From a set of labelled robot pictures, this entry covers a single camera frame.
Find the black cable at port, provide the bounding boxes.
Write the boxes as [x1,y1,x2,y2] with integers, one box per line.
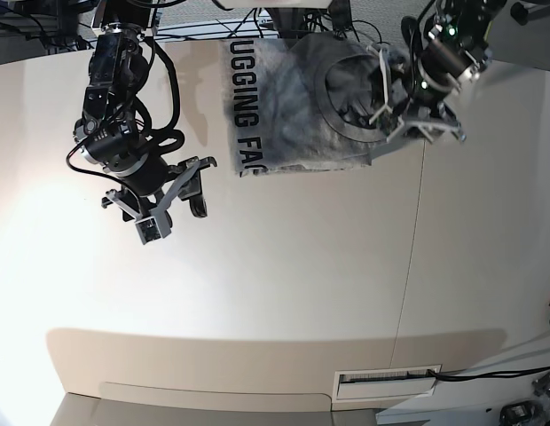
[405,366,550,383]

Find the grey central robot stand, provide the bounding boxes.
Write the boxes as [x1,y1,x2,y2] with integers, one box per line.
[262,8,312,40]

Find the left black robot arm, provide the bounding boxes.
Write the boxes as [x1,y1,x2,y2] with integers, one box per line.
[369,1,507,138]

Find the grey T-shirt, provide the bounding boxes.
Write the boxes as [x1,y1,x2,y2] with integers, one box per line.
[219,34,407,177]

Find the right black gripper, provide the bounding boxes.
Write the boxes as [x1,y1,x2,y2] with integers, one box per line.
[123,163,208,231]

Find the black device bottom right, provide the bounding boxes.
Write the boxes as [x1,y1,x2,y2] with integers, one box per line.
[499,401,542,426]

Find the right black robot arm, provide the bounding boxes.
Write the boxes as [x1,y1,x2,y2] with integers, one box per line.
[66,1,216,241]

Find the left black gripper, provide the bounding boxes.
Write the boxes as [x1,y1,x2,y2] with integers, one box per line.
[381,48,439,129]

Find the white table cable port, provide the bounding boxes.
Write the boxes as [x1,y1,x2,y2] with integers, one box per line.
[332,365,442,403]

